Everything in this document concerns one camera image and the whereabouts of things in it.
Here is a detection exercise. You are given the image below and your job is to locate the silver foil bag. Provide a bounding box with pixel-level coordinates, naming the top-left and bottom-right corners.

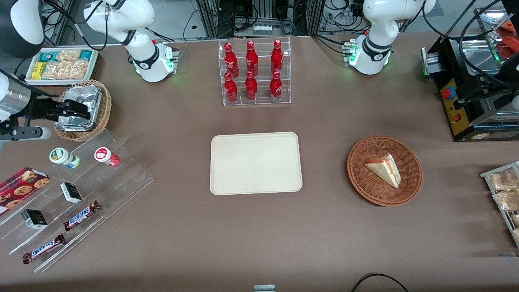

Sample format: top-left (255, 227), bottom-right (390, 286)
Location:
top-left (57, 84), bottom-right (102, 132)

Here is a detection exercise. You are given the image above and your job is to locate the Snickers bar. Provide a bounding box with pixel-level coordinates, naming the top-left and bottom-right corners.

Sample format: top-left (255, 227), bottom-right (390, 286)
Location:
top-left (63, 200), bottom-right (102, 232)
top-left (22, 233), bottom-right (66, 265)

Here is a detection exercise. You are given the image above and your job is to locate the light wicker basket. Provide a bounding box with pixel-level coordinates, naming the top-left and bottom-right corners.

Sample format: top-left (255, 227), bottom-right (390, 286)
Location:
top-left (54, 79), bottom-right (112, 142)

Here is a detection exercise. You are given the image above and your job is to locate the green lid yogurt cup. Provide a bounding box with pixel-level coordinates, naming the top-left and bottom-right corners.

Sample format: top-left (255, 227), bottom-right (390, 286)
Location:
top-left (49, 148), bottom-right (81, 169)

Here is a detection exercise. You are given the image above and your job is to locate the clear acrylic tiered shelf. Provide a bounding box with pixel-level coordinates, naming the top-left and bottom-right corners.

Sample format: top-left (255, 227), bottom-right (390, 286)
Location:
top-left (0, 129), bottom-right (154, 273)

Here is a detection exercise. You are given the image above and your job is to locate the wrapped triangle sandwich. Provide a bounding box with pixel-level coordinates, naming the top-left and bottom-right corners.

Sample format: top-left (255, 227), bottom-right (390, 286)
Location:
top-left (364, 152), bottom-right (402, 189)

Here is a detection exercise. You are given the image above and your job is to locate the grey wire rack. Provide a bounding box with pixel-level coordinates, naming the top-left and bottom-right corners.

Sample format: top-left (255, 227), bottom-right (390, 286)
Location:
top-left (480, 161), bottom-right (519, 249)

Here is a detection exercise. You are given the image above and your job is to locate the red food packet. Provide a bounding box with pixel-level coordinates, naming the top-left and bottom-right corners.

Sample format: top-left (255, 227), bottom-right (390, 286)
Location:
top-left (498, 21), bottom-right (519, 59)

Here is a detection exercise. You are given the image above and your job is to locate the black cable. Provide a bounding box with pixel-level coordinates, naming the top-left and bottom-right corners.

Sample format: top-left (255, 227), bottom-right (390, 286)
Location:
top-left (351, 273), bottom-right (410, 292)

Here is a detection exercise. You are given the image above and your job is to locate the black food warmer cabinet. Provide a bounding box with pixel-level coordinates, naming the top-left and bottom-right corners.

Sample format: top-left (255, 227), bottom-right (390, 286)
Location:
top-left (421, 6), bottom-right (519, 142)

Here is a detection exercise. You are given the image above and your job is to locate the small clear cracker bag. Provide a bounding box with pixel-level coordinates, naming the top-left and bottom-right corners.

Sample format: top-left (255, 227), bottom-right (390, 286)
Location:
top-left (57, 49), bottom-right (81, 62)

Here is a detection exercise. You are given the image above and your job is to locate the clear acrylic bottle rack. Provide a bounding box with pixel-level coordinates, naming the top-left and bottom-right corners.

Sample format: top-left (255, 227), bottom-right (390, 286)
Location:
top-left (218, 36), bottom-right (292, 107)

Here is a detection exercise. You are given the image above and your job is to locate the white snack tray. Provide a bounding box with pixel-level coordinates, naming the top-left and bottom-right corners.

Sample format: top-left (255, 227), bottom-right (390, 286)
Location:
top-left (25, 47), bottom-right (99, 86)

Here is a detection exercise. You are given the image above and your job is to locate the aluminium frame rack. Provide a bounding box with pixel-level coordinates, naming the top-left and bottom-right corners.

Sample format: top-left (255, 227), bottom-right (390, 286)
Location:
top-left (198, 0), bottom-right (325, 39)

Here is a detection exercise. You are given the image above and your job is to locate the red cola bottle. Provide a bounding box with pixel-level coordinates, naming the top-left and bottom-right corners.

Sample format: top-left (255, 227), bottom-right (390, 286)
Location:
top-left (224, 42), bottom-right (240, 77)
top-left (271, 39), bottom-right (284, 75)
top-left (245, 41), bottom-right (259, 77)
top-left (270, 71), bottom-right (283, 102)
top-left (245, 71), bottom-right (258, 101)
top-left (224, 72), bottom-right (238, 103)

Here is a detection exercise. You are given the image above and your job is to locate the red cookie box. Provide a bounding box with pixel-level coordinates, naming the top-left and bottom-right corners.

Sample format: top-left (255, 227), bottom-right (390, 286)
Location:
top-left (0, 167), bottom-right (51, 216)

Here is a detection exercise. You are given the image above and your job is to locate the cream plastic tray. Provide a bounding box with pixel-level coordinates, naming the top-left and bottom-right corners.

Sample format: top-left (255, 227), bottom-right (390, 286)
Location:
top-left (209, 131), bottom-right (303, 196)

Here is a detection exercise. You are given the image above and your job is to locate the black bracket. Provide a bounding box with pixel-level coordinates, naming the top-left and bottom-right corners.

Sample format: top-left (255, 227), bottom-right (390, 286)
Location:
top-left (497, 52), bottom-right (519, 84)

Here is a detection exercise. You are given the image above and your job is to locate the red lid yogurt cup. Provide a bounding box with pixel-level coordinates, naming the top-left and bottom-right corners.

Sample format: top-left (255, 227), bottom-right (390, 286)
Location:
top-left (94, 147), bottom-right (121, 167)

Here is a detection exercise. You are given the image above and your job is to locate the large clear cracker bag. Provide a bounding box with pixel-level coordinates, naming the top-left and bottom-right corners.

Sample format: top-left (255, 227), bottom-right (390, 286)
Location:
top-left (42, 60), bottom-right (90, 80)

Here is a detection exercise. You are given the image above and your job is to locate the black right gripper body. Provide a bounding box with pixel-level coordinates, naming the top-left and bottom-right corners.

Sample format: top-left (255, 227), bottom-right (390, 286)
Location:
top-left (24, 93), bottom-right (62, 122)

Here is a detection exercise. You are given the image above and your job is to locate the brown wicker basket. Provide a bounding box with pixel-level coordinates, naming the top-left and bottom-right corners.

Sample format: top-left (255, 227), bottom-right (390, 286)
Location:
top-left (347, 135), bottom-right (423, 207)

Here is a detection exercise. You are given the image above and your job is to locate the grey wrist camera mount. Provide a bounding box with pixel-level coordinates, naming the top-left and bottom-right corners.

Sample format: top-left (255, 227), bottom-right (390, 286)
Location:
top-left (0, 125), bottom-right (52, 142)

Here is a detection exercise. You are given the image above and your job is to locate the small black box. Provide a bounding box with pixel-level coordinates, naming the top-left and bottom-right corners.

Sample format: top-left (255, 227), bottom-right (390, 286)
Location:
top-left (60, 182), bottom-right (83, 204)
top-left (21, 209), bottom-right (48, 230)

